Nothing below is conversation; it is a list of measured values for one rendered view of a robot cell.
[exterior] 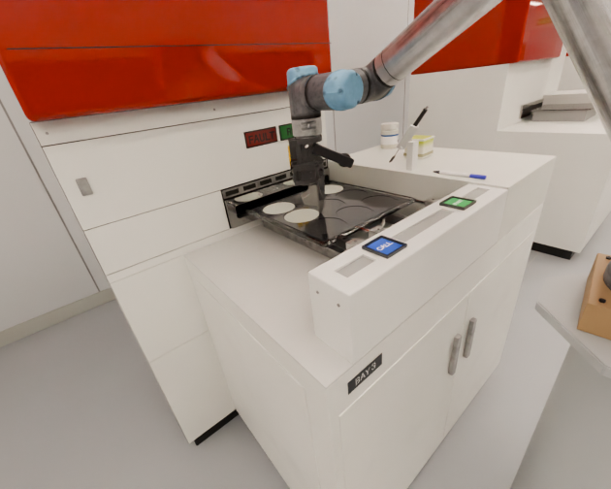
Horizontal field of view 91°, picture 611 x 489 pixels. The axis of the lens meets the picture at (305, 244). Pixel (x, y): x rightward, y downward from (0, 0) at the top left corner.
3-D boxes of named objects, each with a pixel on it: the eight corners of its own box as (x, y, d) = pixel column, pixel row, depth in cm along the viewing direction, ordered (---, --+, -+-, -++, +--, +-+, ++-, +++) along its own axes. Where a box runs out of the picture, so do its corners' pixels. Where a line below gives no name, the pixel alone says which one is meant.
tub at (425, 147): (402, 158, 107) (403, 138, 103) (413, 153, 111) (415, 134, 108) (422, 160, 101) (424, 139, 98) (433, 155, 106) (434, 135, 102)
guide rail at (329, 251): (263, 226, 102) (261, 218, 101) (268, 224, 103) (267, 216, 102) (383, 283, 67) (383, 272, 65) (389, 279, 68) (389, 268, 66)
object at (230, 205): (230, 227, 98) (223, 200, 93) (328, 190, 121) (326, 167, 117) (232, 229, 96) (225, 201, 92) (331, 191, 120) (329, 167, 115)
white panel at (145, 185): (108, 280, 81) (29, 122, 63) (326, 195, 124) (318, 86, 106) (110, 284, 79) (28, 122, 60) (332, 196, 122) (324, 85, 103)
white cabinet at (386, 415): (239, 421, 128) (182, 256, 90) (381, 311, 179) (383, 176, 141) (351, 590, 82) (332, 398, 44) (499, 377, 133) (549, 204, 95)
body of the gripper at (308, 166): (293, 180, 85) (287, 137, 80) (322, 177, 86) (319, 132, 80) (295, 188, 79) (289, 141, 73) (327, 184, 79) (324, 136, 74)
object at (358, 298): (313, 336, 55) (305, 272, 49) (461, 231, 84) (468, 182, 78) (352, 365, 48) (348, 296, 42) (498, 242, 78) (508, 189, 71)
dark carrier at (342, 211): (251, 211, 95) (250, 210, 95) (329, 182, 114) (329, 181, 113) (325, 243, 71) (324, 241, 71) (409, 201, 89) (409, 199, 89)
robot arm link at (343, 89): (374, 64, 63) (337, 70, 71) (337, 69, 57) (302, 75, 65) (375, 105, 67) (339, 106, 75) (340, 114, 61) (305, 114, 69)
